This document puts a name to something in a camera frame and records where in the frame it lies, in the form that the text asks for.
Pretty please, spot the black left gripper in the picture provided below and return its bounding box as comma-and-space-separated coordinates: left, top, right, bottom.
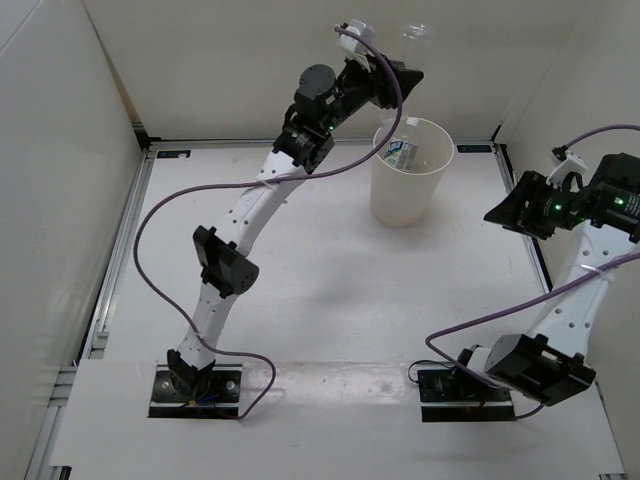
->
322, 54, 423, 134

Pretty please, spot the clear unlabeled plastic bottle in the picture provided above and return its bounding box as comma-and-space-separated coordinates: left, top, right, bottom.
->
379, 22, 435, 131

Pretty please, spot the clear bottle green white label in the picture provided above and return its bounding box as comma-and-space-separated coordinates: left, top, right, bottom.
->
383, 117, 419, 173

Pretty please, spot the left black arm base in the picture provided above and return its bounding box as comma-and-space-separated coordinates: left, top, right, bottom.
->
148, 364, 243, 420

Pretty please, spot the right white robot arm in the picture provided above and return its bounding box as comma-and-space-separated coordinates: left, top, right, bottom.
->
449, 153, 639, 407

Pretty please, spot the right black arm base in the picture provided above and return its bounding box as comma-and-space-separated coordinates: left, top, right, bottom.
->
417, 367, 516, 423

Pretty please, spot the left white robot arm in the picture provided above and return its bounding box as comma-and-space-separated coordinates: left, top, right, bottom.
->
167, 57, 424, 400

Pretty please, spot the white round bin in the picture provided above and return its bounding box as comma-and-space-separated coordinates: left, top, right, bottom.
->
370, 117, 455, 228

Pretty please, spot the black XDOF label right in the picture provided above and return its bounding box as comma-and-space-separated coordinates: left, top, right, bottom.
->
456, 144, 493, 154

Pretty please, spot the black xdof label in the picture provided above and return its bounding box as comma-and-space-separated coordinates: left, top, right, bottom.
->
456, 144, 493, 154
156, 150, 191, 159

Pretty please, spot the black XDOF label left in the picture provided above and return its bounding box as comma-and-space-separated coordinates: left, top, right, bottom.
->
156, 150, 191, 159

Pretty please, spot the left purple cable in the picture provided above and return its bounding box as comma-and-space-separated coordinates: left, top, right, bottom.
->
132, 27, 404, 420

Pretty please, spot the purple cable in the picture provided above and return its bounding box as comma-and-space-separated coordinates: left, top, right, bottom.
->
424, 122, 640, 419
132, 27, 404, 420

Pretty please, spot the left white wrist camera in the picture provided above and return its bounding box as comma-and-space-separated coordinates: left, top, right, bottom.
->
334, 19, 375, 72

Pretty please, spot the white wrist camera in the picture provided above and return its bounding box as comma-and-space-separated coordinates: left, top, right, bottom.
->
334, 19, 375, 72
546, 146, 588, 188

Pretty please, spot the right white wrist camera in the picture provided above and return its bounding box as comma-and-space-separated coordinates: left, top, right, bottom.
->
546, 146, 588, 188

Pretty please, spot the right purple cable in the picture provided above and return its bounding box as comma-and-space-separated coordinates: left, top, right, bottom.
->
424, 122, 640, 419

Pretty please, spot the aluminium table frame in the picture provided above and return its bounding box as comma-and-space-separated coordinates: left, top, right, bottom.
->
27, 138, 627, 479

